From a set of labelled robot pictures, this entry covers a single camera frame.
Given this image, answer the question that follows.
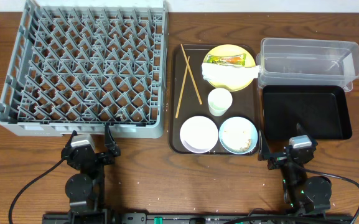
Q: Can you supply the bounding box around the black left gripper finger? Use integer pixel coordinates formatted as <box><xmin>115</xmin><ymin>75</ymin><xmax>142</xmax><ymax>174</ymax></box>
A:
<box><xmin>65</xmin><ymin>130</ymin><xmax>77</xmax><ymax>148</ymax></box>
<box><xmin>104</xmin><ymin>124</ymin><xmax>121</xmax><ymax>157</ymax></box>

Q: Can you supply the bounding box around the rice food scraps pile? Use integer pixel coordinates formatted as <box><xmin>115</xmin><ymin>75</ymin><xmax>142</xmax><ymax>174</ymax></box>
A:
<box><xmin>222</xmin><ymin>130</ymin><xmax>253</xmax><ymax>153</ymax></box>

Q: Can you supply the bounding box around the light blue round bowl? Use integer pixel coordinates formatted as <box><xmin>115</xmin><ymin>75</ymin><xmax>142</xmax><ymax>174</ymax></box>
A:
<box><xmin>218</xmin><ymin>116</ymin><xmax>258</xmax><ymax>155</ymax></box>

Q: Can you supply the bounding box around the white round bowl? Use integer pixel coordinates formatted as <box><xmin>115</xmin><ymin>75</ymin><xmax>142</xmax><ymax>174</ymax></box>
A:
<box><xmin>179</xmin><ymin>116</ymin><xmax>218</xmax><ymax>154</ymax></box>

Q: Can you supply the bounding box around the white plastic cup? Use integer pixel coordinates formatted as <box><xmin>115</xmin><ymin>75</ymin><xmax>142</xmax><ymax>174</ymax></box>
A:
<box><xmin>207</xmin><ymin>88</ymin><xmax>233</xmax><ymax>116</ymax></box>

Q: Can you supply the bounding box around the green orange snack wrapper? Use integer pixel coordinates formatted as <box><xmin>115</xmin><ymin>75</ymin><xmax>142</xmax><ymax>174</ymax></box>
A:
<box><xmin>207</xmin><ymin>54</ymin><xmax>246</xmax><ymax>67</ymax></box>

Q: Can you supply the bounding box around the white paper napkin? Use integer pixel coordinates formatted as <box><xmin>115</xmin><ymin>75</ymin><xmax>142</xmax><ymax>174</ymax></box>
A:
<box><xmin>202</xmin><ymin>63</ymin><xmax>260</xmax><ymax>82</ymax></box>

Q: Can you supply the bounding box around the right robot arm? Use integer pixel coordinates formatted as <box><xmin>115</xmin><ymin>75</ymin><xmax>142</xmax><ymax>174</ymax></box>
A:
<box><xmin>258</xmin><ymin>124</ymin><xmax>332</xmax><ymax>215</ymax></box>

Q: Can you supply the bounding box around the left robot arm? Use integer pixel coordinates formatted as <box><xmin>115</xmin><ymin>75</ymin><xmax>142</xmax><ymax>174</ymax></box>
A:
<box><xmin>61</xmin><ymin>125</ymin><xmax>121</xmax><ymax>223</ymax></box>

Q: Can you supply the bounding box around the black rectangular waste tray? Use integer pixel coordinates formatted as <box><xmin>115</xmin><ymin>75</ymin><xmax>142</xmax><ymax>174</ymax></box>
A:
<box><xmin>263</xmin><ymin>85</ymin><xmax>353</xmax><ymax>140</ymax></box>

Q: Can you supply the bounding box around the clear plastic waste bin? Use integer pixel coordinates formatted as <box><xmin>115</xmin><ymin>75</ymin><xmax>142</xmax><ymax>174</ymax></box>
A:
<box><xmin>257</xmin><ymin>38</ymin><xmax>359</xmax><ymax>92</ymax></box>

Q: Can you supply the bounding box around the grey plastic dish rack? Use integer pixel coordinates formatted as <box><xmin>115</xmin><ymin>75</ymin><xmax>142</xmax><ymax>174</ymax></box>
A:
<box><xmin>0</xmin><ymin>1</ymin><xmax>169</xmax><ymax>138</ymax></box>

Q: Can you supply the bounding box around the dark brown serving tray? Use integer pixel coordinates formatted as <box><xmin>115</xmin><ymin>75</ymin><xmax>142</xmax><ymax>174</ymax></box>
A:
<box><xmin>169</xmin><ymin>44</ymin><xmax>261</xmax><ymax>154</ymax></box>

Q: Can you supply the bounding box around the wooden chopstick, long diagonal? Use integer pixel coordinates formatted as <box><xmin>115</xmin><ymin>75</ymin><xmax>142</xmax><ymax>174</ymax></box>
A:
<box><xmin>180</xmin><ymin>44</ymin><xmax>203</xmax><ymax>105</ymax></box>

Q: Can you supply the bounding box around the yellow round plate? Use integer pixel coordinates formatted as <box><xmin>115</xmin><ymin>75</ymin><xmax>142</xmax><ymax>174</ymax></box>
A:
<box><xmin>202</xmin><ymin>44</ymin><xmax>257</xmax><ymax>91</ymax></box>

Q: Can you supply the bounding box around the wooden chopstick, lower left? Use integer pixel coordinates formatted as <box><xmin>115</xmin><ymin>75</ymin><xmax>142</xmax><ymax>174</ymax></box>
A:
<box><xmin>175</xmin><ymin>65</ymin><xmax>189</xmax><ymax>119</ymax></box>

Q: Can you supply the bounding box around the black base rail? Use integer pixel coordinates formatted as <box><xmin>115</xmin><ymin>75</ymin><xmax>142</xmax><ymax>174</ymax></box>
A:
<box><xmin>41</xmin><ymin>212</ymin><xmax>354</xmax><ymax>224</ymax></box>

